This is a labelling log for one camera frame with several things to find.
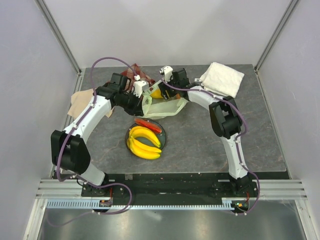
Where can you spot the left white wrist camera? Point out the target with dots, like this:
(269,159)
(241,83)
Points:
(139,86)

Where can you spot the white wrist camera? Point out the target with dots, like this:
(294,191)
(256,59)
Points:
(139,86)
(166,72)

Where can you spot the pale green plastic bag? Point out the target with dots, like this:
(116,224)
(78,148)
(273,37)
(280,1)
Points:
(155,109)

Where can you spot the yellow banana bunch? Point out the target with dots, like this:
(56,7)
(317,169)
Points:
(143,132)
(142,150)

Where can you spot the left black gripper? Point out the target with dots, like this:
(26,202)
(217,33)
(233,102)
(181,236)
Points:
(137,109)

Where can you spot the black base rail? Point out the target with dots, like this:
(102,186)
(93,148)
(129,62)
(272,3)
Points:
(170,188)

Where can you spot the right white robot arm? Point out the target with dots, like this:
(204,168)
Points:
(226,120)

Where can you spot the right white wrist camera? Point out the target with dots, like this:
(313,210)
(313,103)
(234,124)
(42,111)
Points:
(166,72)

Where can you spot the left aluminium frame post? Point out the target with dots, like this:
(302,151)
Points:
(58,34)

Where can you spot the blue ceramic plate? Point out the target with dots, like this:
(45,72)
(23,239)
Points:
(162,137)

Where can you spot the white slotted cable duct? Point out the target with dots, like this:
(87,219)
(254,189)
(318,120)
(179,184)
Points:
(105,203)

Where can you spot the beige cloth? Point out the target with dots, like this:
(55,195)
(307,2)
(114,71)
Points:
(79,101)

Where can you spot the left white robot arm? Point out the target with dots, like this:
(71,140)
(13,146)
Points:
(68,147)

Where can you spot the white folded towel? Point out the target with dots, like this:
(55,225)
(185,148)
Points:
(222,80)

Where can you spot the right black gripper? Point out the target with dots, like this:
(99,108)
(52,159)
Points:
(164,87)

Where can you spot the red watermelon slice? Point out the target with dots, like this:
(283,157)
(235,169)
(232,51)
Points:
(149,125)

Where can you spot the right aluminium frame post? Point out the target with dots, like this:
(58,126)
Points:
(276,33)

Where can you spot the aluminium frame post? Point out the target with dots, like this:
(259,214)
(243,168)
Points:
(58,34)
(276,33)

